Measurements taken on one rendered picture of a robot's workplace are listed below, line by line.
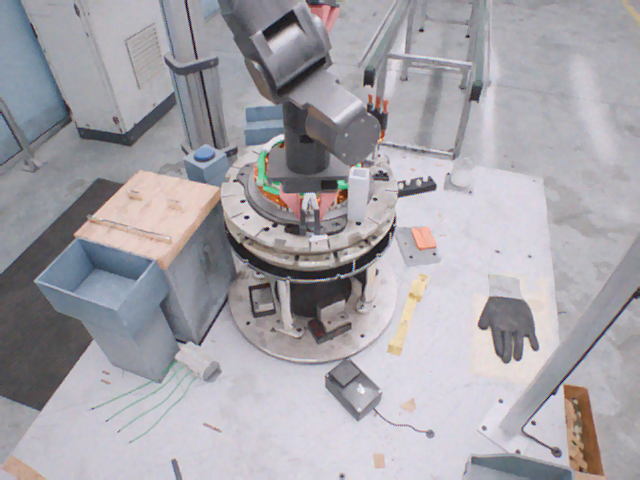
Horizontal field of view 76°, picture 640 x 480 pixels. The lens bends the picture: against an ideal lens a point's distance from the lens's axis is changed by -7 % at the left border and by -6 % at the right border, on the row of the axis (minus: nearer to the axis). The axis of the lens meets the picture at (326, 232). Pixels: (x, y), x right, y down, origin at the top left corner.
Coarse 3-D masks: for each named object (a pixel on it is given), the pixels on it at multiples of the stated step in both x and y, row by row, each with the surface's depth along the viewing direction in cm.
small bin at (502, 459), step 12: (468, 456) 71; (480, 456) 71; (492, 456) 70; (504, 456) 68; (516, 456) 67; (528, 456) 67; (468, 468) 70; (480, 468) 73; (492, 468) 72; (504, 468) 71; (516, 468) 70; (528, 468) 69; (540, 468) 68; (552, 468) 67; (564, 468) 66
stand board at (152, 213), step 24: (120, 192) 82; (144, 192) 82; (168, 192) 82; (192, 192) 82; (216, 192) 82; (96, 216) 77; (120, 216) 77; (144, 216) 77; (168, 216) 77; (192, 216) 77; (96, 240) 73; (120, 240) 73; (144, 240) 73; (168, 264) 72
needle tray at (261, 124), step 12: (252, 108) 105; (264, 108) 106; (276, 108) 106; (252, 120) 108; (264, 120) 108; (276, 120) 108; (252, 132) 98; (264, 132) 99; (276, 132) 99; (252, 144) 101
